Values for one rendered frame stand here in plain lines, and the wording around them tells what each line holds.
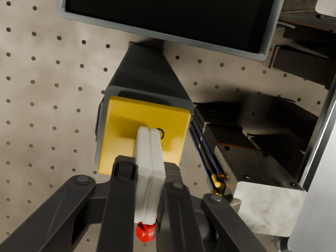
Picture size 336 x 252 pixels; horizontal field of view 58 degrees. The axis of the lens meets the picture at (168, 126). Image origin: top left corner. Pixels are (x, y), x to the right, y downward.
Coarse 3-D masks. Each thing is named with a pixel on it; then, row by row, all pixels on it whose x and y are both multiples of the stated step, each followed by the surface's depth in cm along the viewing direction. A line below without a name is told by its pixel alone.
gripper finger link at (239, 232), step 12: (204, 204) 14; (216, 204) 14; (228, 204) 14; (216, 216) 13; (228, 216) 13; (216, 228) 13; (228, 228) 12; (240, 228) 13; (204, 240) 14; (216, 240) 15; (228, 240) 12; (240, 240) 12; (252, 240) 12
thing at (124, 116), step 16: (112, 96) 22; (112, 112) 21; (128, 112) 21; (144, 112) 22; (160, 112) 22; (176, 112) 22; (112, 128) 22; (128, 128) 22; (160, 128) 22; (176, 128) 22; (112, 144) 22; (128, 144) 22; (176, 144) 23; (112, 160) 23; (176, 160) 23
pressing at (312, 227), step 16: (320, 112) 41; (320, 128) 41; (320, 144) 41; (304, 160) 43; (320, 160) 42; (304, 176) 43; (320, 176) 43; (320, 192) 44; (304, 208) 45; (320, 208) 45; (304, 224) 46; (320, 224) 46; (288, 240) 47; (304, 240) 47; (320, 240) 47
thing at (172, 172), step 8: (168, 168) 18; (176, 168) 18; (168, 176) 17; (176, 176) 17; (160, 200) 15; (192, 200) 15; (200, 200) 15; (160, 208) 15; (200, 208) 14; (160, 216) 15; (200, 216) 14; (200, 224) 14; (208, 224) 14; (200, 232) 14; (208, 232) 14; (216, 232) 14; (208, 240) 14
